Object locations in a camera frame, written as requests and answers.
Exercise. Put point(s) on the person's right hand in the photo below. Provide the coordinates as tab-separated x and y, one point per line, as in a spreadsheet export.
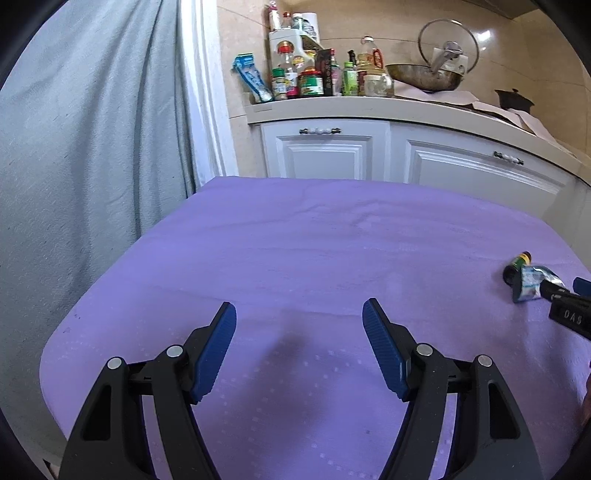
586	397

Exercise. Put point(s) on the red lid green label jar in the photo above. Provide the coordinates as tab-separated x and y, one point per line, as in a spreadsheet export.
311	83

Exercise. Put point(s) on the white spice rack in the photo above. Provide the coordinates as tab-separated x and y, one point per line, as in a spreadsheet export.
295	46

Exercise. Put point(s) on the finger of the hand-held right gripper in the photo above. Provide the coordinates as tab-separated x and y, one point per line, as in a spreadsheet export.
554	290
582	286

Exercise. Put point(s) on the purple tablecloth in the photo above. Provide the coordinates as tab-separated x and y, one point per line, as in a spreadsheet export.
300	258

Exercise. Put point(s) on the red label sauce bottle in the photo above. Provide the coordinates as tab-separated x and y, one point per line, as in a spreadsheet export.
289	69

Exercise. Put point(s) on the cooking oil bottle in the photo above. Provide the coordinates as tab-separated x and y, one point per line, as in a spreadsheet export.
371	55

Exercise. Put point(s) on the wide white cabinet door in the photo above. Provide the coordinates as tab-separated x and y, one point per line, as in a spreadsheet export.
475	168

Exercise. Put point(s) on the silver foil wrapper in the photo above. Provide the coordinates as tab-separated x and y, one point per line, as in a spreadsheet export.
533	284

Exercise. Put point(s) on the dark sauce box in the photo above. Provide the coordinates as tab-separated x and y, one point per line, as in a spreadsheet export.
328	71

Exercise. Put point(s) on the white door frame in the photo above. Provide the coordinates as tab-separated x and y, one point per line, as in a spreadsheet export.
207	92

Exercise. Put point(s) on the green lid spice jar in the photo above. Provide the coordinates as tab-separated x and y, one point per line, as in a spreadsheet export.
279	85

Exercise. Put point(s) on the grey curtain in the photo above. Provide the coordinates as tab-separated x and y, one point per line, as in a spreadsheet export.
92	161

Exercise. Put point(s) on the black clay pot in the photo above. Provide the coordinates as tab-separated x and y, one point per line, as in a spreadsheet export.
513	101

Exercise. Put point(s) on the white lidded jar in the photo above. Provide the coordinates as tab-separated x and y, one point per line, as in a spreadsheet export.
377	85

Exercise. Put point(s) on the small green bottle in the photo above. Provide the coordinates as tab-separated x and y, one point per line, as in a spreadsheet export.
517	267

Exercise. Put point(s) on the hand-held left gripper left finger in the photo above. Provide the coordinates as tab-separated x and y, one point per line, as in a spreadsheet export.
214	355

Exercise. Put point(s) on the green drink bottle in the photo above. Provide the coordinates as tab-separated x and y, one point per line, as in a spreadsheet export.
350	81

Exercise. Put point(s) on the blue packet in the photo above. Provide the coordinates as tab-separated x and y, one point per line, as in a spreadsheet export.
253	79

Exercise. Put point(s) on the glass pot lid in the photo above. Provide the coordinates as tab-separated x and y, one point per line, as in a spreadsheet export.
450	41

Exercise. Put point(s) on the pink cloth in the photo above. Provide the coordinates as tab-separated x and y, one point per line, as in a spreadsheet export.
521	117

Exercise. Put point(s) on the metal wok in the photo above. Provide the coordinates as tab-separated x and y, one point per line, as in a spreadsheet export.
425	77

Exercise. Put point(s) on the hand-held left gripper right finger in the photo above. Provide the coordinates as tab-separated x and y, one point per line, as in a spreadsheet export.
383	350

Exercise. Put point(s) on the narrow white cabinet door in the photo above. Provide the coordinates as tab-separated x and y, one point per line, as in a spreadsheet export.
323	154

